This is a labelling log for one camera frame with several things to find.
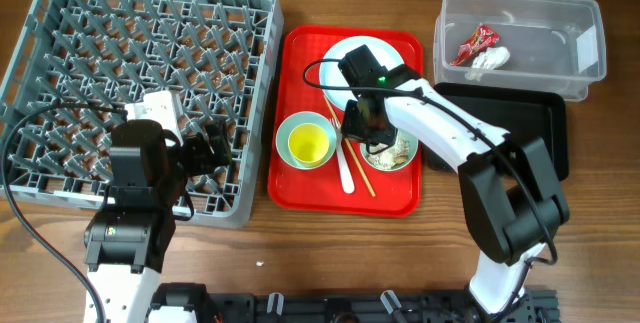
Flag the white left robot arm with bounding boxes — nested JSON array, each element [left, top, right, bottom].
[[84, 119, 231, 322]]

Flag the red snack wrapper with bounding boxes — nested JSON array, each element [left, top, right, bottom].
[[450, 24, 501, 66]]

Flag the green bowl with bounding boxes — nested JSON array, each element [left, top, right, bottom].
[[360, 129, 419, 172]]

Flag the grey dishwasher rack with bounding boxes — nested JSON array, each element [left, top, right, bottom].
[[1, 0, 283, 228]]

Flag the light blue small bowl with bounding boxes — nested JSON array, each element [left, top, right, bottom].
[[276, 111, 337, 170]]

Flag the white napkin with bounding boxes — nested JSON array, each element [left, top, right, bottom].
[[465, 47, 511, 81]]

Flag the yellow plastic cup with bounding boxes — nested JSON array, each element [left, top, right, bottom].
[[288, 123, 330, 168]]

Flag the red plastic tray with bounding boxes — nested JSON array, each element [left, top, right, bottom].
[[268, 25, 424, 218]]

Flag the wooden chopstick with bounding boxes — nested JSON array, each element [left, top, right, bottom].
[[324, 96, 377, 197]]

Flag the rice and food scraps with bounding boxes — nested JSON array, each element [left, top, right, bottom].
[[364, 132, 409, 171]]

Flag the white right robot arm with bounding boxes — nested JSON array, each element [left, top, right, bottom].
[[337, 45, 570, 322]]

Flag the black waste tray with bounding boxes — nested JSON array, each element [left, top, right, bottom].
[[434, 83, 569, 181]]

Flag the clear plastic waste bin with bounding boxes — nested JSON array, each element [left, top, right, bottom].
[[432, 0, 607, 102]]

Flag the large light blue plate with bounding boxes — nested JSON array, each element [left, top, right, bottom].
[[319, 36, 404, 111]]

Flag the white plastic fork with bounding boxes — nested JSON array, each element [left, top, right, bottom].
[[331, 118, 355, 194]]

